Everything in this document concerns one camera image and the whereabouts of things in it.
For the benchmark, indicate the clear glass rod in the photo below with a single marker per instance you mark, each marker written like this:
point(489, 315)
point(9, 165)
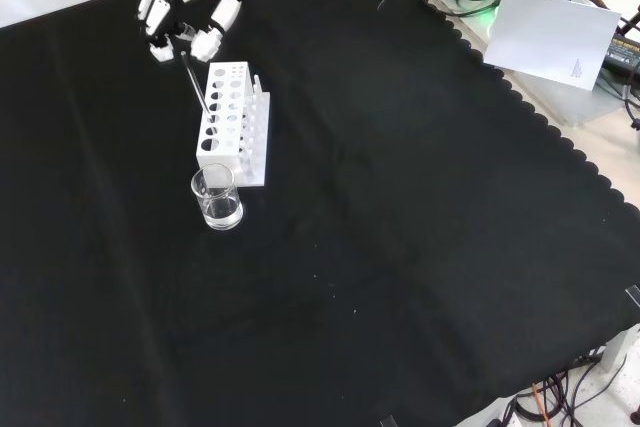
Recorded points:
point(195, 82)

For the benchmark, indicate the white test tube rack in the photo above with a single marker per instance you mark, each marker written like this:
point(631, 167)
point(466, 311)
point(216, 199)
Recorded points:
point(224, 147)

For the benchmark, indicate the clear glass beaker with water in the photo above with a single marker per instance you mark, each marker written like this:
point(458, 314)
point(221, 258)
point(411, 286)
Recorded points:
point(220, 207)

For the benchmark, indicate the black table cloth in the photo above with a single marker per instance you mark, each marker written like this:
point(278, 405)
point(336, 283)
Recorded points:
point(350, 197)

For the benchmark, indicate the pale board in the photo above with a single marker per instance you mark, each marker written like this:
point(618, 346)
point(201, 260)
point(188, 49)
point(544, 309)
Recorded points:
point(550, 37)

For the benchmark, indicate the black power adapter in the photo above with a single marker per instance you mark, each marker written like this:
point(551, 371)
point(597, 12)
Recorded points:
point(625, 49)

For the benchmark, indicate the clear cloth clip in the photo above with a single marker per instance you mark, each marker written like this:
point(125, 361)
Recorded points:
point(633, 295)
point(388, 421)

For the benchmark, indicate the white bench leg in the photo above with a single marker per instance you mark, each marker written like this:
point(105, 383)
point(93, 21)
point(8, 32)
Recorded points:
point(617, 349)

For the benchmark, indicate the pale grey base plate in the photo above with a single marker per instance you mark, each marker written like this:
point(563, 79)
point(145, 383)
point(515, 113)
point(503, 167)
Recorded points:
point(565, 102)

